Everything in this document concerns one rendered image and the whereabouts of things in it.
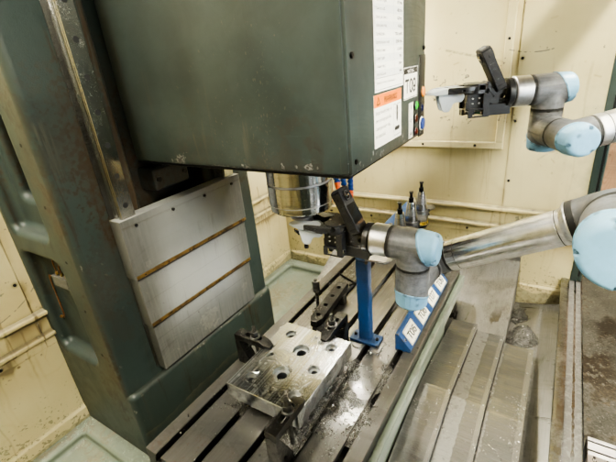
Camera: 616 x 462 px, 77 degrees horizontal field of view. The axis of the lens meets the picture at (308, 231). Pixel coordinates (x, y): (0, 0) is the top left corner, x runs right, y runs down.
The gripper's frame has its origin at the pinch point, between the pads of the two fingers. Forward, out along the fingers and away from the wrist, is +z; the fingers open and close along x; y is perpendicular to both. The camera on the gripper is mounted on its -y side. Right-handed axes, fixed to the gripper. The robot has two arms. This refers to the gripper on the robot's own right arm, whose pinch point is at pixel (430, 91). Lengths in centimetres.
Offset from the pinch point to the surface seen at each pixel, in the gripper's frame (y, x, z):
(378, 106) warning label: -0.3, -24.5, 16.5
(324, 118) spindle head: -0.2, -33.5, 27.5
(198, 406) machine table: 76, -28, 69
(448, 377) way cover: 89, -8, -7
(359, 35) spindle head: -13.3, -30.7, 20.2
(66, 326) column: 64, -2, 120
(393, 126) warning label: 5.3, -17.0, 12.2
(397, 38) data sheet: -12.5, -14.9, 11.0
